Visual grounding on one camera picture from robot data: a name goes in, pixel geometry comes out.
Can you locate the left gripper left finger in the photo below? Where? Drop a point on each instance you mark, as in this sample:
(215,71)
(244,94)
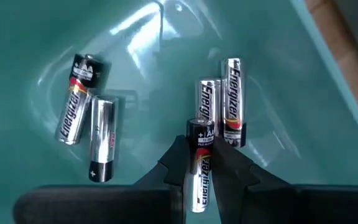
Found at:
(154,202)

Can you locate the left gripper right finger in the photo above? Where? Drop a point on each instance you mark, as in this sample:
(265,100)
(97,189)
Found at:
(247,199)

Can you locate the teal green plastic bin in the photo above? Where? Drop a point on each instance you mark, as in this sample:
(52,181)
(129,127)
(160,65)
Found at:
(166,37)

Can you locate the Energizer AA battery silver black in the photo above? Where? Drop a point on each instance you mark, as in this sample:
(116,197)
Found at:
(232,99)
(73,118)
(200,133)
(207,99)
(102,130)

